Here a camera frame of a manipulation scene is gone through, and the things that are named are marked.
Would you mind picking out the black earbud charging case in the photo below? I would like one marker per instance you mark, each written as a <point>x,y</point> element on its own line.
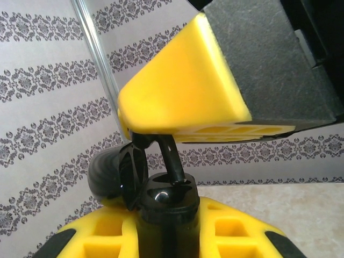
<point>166,228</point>

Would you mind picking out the aluminium corner post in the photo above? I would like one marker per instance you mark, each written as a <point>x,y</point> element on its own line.
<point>96,53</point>

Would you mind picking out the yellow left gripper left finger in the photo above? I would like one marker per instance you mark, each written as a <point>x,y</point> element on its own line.
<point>102,233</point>

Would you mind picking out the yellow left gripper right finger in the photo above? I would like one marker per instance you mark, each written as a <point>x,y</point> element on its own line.
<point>242,233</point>

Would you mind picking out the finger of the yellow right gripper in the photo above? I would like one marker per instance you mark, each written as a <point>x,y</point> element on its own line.
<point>220,138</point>
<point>188,80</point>

